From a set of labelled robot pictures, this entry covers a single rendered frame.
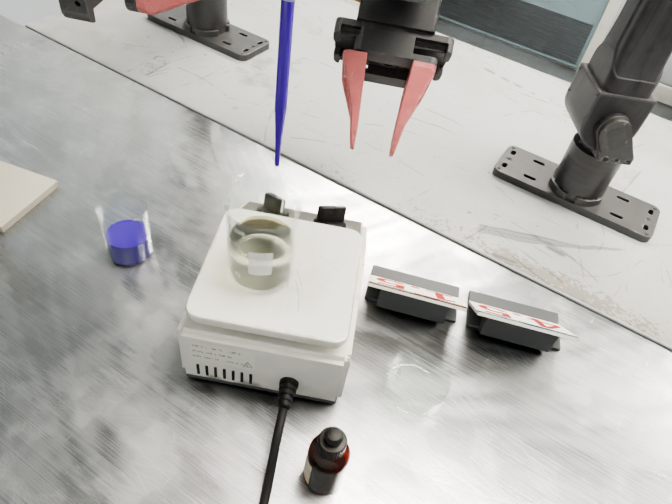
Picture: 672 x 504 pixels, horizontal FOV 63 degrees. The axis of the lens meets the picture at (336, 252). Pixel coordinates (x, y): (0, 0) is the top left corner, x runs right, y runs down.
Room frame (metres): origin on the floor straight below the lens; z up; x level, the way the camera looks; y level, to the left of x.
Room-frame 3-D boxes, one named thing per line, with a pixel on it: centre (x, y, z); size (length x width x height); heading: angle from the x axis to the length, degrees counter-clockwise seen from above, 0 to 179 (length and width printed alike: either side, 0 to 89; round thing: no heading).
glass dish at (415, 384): (0.25, -0.09, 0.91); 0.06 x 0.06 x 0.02
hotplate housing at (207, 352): (0.31, 0.04, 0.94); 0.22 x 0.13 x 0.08; 179
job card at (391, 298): (0.35, -0.08, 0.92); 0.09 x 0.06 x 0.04; 84
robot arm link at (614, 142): (0.57, -0.27, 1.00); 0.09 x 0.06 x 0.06; 6
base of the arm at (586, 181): (0.57, -0.28, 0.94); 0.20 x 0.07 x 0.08; 65
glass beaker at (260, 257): (0.28, 0.06, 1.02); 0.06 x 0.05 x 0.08; 39
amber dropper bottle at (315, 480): (0.17, -0.02, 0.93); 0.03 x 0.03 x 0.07
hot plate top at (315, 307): (0.29, 0.04, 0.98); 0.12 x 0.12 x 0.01; 89
